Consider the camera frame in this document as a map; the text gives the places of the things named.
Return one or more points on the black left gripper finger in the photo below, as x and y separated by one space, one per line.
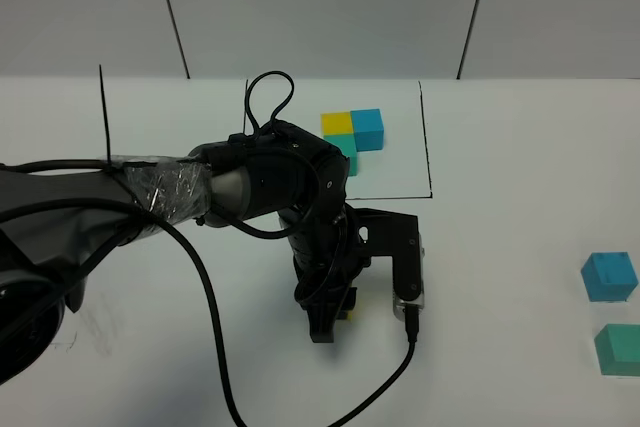
323 312

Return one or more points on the green template cube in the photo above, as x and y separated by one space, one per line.
347 145

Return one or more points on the yellow template cube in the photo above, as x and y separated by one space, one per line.
336 123

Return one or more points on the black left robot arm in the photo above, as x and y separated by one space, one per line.
61 218

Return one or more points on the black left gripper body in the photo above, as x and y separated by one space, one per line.
325 263

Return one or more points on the blue template cube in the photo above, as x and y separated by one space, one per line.
368 129

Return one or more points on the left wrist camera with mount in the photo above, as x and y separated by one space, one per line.
396 235

